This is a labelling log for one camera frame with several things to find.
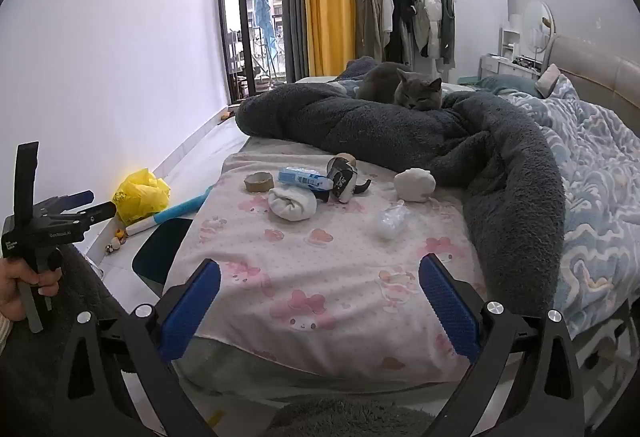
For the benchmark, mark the blue and white tube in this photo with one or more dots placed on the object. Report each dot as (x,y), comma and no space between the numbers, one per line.
(175,212)

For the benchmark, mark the grey cat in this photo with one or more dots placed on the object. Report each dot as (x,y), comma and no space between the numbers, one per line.
(400,87)

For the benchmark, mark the dark grey fleece blanket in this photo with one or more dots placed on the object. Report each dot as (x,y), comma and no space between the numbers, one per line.
(510,197)

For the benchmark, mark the balcony drying rack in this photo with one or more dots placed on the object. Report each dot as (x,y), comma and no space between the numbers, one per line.
(250,67)

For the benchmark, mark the white dresser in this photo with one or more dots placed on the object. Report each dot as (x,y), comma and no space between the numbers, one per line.
(500,64)

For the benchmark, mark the grey fleece clothing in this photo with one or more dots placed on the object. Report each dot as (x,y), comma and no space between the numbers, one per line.
(345,419)

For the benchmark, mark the brown tape roll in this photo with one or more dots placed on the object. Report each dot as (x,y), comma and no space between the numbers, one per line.
(257,182)

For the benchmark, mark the black curved plastic piece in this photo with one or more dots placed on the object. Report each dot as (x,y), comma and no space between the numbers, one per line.
(364,188)

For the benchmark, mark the round white mirror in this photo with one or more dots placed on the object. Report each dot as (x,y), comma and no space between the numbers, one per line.
(537,24)

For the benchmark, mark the yellow plastic bag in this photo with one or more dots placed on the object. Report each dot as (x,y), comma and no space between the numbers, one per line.
(142,194)

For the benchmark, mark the blue white wrapper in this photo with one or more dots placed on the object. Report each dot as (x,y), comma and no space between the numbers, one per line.
(300,177)

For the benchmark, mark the blue grey fleece blanket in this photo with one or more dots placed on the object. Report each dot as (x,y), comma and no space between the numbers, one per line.
(357,65)

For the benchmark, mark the teal pillow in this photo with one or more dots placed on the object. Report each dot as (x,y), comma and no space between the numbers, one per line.
(507,84)

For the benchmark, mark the person's left hand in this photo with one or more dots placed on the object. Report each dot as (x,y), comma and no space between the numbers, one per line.
(12,284)

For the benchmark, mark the white sock ball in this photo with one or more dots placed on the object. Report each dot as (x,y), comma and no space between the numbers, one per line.
(415,184)

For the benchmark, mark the beige cushion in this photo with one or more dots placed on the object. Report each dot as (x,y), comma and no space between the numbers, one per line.
(548,79)

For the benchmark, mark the blue patterned duvet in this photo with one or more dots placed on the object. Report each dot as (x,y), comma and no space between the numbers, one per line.
(595,177)

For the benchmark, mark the black balcony door frame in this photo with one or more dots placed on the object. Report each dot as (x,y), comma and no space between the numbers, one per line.
(220,17)

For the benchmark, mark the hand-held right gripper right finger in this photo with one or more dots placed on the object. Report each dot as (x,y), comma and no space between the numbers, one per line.
(450,307)

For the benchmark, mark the small orange toy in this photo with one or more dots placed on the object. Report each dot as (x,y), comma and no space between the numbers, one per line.
(226,116)

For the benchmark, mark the blue hanging garment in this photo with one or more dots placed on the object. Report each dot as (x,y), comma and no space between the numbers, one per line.
(262,12)

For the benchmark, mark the beige bed headboard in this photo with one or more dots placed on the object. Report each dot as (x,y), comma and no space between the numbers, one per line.
(600,62)

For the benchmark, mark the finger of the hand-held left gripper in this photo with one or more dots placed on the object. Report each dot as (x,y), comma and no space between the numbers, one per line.
(77,199)
(97,213)

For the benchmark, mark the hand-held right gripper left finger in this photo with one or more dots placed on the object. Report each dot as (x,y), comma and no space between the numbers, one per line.
(190,307)

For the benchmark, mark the white rolled sock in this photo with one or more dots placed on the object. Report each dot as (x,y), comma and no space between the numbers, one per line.
(292,206)

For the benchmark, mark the clear plastic bag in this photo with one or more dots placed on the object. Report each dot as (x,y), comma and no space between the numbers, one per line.
(392,223)

